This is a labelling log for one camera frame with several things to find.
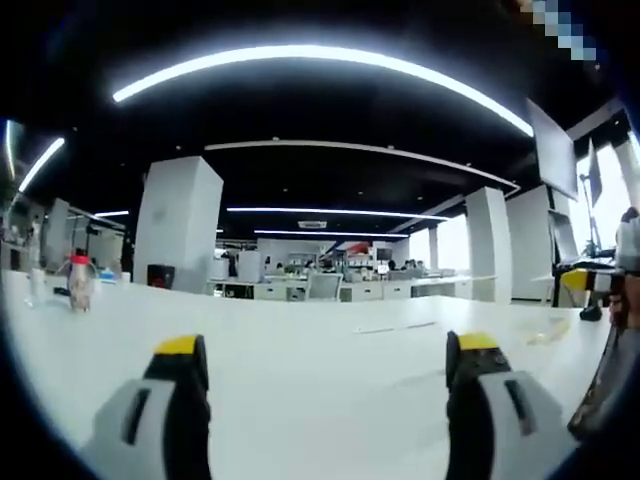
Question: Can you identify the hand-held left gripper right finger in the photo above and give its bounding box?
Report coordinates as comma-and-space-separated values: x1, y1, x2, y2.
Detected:
444, 329, 581, 480

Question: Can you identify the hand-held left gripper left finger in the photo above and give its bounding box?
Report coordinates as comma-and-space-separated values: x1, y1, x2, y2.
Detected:
82, 333, 214, 480

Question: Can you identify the person's right hand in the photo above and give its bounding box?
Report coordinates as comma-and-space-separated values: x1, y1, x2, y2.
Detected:
606, 274, 629, 330

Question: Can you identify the tilted grey screen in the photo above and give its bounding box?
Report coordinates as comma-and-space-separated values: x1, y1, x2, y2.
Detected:
547, 208, 582, 262

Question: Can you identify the clear plastic bag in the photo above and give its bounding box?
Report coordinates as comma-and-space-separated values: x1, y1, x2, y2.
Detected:
517, 315, 572, 347

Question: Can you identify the narrow white pillar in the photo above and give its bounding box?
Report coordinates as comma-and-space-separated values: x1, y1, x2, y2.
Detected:
464, 186, 514, 304

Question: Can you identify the large hanging monitor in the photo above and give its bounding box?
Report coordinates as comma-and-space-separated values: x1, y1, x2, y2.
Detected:
524, 97, 581, 202

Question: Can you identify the black bin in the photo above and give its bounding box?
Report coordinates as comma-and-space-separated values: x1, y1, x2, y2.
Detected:
146, 264, 176, 289

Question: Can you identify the red-lidded clear jar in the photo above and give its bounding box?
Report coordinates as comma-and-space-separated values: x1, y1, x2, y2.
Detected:
65, 248, 97, 314

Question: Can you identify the row of white desks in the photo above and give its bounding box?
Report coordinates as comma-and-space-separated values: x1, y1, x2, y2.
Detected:
207, 272, 474, 303

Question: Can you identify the clear plastic cup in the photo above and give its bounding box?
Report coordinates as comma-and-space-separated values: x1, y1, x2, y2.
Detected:
24, 267, 49, 309

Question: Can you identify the white cylindrical appliance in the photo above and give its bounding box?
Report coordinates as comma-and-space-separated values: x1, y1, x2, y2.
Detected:
236, 249, 263, 282

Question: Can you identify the wide white pillar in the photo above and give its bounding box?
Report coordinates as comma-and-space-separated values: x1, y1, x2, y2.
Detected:
132, 155, 225, 295

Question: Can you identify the grey mesh office chair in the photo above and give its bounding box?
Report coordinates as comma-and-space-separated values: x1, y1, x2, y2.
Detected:
304, 272, 345, 303

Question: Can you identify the thin ceiling light strip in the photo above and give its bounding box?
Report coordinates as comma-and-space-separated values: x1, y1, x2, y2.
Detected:
226, 206, 450, 222

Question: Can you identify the short ceiling light strip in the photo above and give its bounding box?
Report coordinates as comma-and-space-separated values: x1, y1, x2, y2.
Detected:
17, 136, 67, 194

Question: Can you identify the long curved ceiling light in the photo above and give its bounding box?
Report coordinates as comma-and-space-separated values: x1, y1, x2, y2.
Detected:
111, 44, 535, 137

